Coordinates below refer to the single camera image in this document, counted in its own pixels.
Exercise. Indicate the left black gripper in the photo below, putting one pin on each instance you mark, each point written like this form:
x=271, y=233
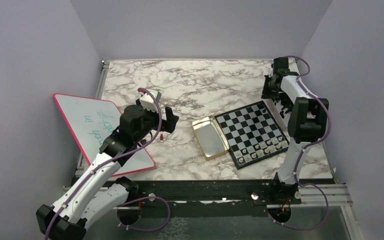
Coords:
x=168, y=125

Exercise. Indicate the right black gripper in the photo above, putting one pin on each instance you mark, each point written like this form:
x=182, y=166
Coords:
x=266, y=94

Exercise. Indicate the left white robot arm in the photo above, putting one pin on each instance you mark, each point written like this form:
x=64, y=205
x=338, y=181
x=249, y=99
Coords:
x=69, y=217

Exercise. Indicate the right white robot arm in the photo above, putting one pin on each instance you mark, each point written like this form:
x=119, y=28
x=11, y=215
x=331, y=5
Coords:
x=307, y=124

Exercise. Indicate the white box of black pieces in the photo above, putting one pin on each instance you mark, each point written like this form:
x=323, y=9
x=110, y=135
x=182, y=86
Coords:
x=281, y=117

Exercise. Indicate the gold metal tin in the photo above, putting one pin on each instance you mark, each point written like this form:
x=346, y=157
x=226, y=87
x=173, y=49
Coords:
x=210, y=137

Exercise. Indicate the black white chessboard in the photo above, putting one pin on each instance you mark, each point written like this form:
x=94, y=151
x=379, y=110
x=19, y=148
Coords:
x=252, y=127

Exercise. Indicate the red framed whiteboard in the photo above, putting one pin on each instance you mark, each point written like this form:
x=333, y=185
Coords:
x=89, y=120

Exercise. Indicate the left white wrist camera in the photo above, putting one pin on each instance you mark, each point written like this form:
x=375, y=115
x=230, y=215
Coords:
x=150, y=101

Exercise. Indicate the black table front rail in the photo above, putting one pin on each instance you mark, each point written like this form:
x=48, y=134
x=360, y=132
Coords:
x=209, y=198

